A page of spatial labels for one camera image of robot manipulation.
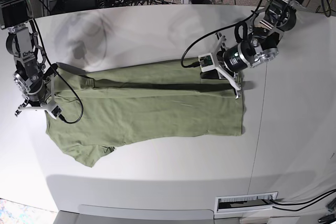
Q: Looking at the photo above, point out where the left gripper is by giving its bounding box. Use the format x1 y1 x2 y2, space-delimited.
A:
200 34 244 99

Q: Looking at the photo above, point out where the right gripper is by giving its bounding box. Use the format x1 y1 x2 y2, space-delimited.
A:
14 73 59 117

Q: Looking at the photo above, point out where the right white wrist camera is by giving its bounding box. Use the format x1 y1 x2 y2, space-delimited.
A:
50 105 62 119

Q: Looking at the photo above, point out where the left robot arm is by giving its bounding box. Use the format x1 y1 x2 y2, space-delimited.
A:
196 0 310 97

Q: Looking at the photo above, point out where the white cable grommet tray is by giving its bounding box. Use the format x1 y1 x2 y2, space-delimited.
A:
214 191 278 215

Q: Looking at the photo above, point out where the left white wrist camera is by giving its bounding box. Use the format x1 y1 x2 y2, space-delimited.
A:
198 53 215 72

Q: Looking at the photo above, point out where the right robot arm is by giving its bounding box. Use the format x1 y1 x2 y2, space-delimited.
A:
1 0 61 119

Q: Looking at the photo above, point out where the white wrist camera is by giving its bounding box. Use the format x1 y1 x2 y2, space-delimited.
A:
198 53 215 72
50 105 62 119

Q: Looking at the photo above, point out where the black cable pair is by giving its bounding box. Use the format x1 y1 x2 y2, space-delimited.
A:
267 189 336 212

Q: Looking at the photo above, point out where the camera black cable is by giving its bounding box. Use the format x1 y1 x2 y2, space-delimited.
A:
181 0 284 69
31 19 85 124

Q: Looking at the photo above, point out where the green T-shirt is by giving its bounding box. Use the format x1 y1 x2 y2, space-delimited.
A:
46 61 244 167

